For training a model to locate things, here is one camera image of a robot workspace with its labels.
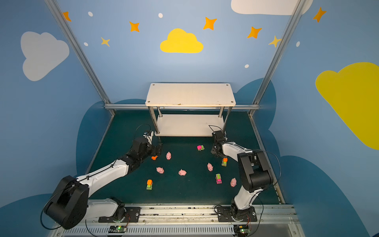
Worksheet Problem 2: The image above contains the pink pig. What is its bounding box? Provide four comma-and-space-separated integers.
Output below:
230, 178, 237, 187
166, 152, 172, 160
207, 163, 213, 172
178, 169, 187, 176
156, 167, 164, 174

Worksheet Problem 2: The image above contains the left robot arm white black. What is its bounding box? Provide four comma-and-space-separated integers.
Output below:
42, 135, 162, 230

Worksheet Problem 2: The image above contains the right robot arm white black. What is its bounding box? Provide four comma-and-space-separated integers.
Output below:
211, 130, 274, 222

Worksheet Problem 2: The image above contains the white two-tier shelf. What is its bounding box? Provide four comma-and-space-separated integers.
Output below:
145, 83, 236, 137

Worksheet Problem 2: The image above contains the pink green toy car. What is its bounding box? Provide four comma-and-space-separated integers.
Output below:
197, 145, 205, 151

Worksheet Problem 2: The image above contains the orange green toy truck right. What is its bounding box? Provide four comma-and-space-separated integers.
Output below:
222, 158, 228, 167

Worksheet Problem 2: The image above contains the orange green toy truck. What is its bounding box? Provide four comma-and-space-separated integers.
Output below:
222, 158, 228, 167
146, 179, 153, 190

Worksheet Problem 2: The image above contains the orange green toy truck left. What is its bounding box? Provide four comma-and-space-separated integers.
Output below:
146, 179, 153, 190

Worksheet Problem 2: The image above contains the pink green toy truck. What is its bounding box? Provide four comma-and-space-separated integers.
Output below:
215, 173, 222, 184

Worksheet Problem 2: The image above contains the left controller board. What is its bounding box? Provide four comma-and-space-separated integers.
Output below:
108, 225, 127, 234

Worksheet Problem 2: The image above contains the controller board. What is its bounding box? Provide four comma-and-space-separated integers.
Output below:
108, 225, 127, 234
233, 225, 251, 237

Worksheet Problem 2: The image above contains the right controller board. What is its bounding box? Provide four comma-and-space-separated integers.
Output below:
233, 225, 251, 237

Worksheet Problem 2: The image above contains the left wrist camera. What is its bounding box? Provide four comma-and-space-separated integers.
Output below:
143, 130, 154, 145

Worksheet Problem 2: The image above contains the right aluminium frame post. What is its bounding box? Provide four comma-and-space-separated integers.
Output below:
248, 0, 307, 118

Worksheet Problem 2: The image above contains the aluminium frame post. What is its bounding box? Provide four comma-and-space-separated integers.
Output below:
248, 0, 307, 118
44, 0, 111, 105

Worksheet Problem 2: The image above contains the rear aluminium frame bar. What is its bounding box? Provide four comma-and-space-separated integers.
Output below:
104, 104, 260, 110

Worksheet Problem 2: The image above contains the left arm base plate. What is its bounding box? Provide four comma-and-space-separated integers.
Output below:
98, 206, 141, 223

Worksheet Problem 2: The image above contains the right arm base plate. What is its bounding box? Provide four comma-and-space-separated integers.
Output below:
214, 205, 258, 222

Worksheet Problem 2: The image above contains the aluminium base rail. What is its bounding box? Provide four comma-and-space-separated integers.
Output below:
48, 204, 305, 237

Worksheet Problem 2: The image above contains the left aluminium frame post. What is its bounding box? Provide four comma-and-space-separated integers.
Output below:
44, 0, 111, 105

